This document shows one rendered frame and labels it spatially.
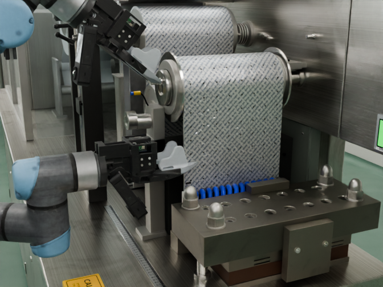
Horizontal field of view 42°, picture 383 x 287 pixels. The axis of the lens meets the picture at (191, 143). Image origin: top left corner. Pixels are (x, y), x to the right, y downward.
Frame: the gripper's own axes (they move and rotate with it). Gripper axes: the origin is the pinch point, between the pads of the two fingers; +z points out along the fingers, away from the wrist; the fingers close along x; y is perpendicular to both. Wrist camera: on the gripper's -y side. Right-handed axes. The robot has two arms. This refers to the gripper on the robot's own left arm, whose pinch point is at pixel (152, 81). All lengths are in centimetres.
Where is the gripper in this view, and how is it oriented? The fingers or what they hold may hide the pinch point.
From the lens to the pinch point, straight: 103.1
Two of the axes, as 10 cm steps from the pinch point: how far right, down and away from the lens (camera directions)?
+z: 7.1, 5.3, 4.7
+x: -3.9, -2.6, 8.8
